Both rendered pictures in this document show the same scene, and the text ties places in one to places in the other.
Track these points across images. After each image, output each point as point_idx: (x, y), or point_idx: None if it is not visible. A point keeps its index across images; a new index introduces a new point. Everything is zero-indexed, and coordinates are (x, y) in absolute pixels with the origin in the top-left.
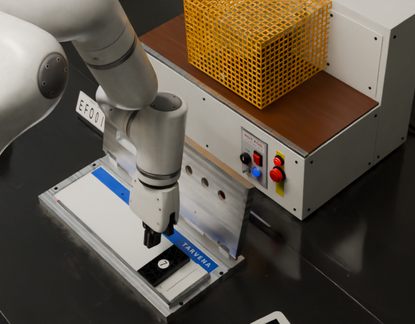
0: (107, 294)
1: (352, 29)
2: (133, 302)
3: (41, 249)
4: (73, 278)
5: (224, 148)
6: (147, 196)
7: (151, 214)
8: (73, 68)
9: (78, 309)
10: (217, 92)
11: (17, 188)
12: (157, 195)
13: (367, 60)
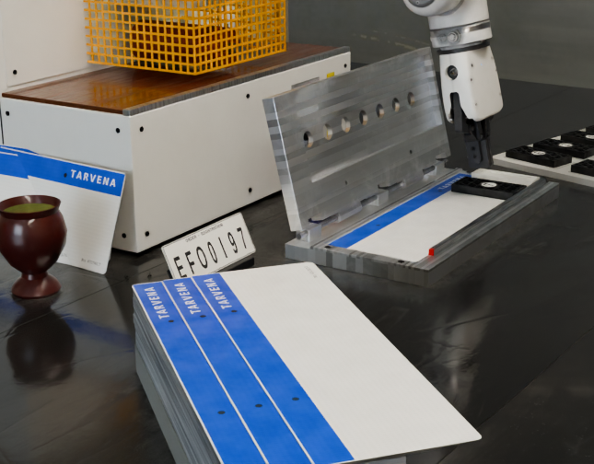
0: (552, 226)
1: None
2: (548, 214)
3: (519, 270)
4: (547, 245)
5: (271, 160)
6: (486, 66)
7: (494, 88)
8: (19, 327)
9: (592, 235)
10: (252, 72)
11: (408, 309)
12: (490, 52)
13: None
